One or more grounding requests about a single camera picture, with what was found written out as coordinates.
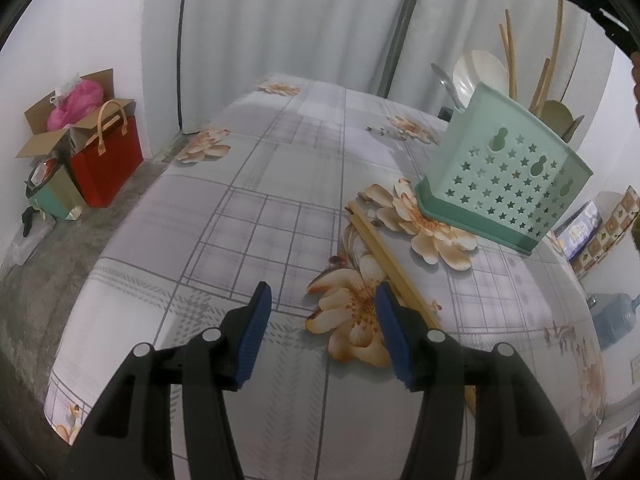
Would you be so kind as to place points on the white curtain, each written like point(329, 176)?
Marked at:
point(300, 20)

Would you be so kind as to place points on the teal paper bag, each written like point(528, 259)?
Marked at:
point(57, 195)

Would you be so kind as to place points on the pink plastic bag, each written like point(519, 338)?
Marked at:
point(80, 100)

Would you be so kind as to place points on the clear plastic sheet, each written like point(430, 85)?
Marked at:
point(25, 247)

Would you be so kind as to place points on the metal kitchen knife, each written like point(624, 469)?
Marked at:
point(445, 82)

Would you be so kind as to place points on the blue water jug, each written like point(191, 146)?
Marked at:
point(615, 317)

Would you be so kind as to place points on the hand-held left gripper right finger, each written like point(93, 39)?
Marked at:
point(395, 340)

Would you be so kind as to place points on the blue printed packet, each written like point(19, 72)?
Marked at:
point(580, 227)

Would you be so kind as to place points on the small black object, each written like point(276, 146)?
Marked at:
point(27, 220)

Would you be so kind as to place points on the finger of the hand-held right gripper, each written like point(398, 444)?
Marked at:
point(597, 10)

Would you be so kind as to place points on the open cardboard box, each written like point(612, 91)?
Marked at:
point(45, 142)

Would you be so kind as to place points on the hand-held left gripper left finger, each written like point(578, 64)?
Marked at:
point(255, 335)

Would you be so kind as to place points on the white rice paddle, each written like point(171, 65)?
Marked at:
point(477, 72)

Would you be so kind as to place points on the small white plastic bag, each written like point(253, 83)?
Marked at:
point(65, 91)

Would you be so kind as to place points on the green star-holed utensil holder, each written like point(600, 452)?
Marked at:
point(500, 180)

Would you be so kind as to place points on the red gift bag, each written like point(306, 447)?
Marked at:
point(107, 170)

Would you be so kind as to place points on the patterned cardboard box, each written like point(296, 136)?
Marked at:
point(612, 225)

